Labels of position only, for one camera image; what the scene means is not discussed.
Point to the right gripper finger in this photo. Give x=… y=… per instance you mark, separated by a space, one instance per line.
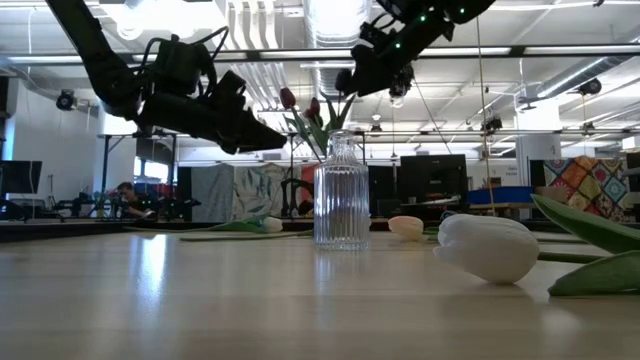
x=364 y=56
x=377 y=75

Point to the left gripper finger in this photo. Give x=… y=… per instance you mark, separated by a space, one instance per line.
x=250 y=142
x=262 y=126

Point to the clear ribbed glass vase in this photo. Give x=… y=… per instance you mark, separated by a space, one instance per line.
x=341 y=200

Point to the peach artificial tulip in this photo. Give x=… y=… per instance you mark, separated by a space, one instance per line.
x=406 y=227

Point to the large white artificial tulip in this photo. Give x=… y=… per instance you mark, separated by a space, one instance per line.
x=487 y=250

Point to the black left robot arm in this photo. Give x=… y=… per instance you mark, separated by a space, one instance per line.
x=100 y=65

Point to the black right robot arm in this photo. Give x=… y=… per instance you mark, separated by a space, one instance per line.
x=465 y=10

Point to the red artificial tulip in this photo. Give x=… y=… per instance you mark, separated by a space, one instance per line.
x=287 y=98

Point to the leaf-print curtain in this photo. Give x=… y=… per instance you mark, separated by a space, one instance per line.
x=250 y=192

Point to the red background panel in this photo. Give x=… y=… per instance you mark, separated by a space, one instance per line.
x=307 y=190

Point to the person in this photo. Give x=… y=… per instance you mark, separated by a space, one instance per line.
x=132 y=200

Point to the large black monitor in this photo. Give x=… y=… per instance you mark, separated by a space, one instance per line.
x=432 y=177

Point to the blue plastic bin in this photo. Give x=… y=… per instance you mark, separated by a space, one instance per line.
x=500 y=195

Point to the black computer monitor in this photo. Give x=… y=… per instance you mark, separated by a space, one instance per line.
x=20 y=176

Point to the cardboard box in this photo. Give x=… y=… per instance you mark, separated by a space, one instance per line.
x=550 y=194

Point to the colourful patchwork quilt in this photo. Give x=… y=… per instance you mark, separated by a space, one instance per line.
x=585 y=185

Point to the silver ventilation duct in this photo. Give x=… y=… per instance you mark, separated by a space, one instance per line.
x=335 y=30
x=575 y=75

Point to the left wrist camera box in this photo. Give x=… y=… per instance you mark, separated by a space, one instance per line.
x=180 y=65

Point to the black metal frame stand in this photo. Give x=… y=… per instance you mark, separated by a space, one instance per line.
x=105 y=175

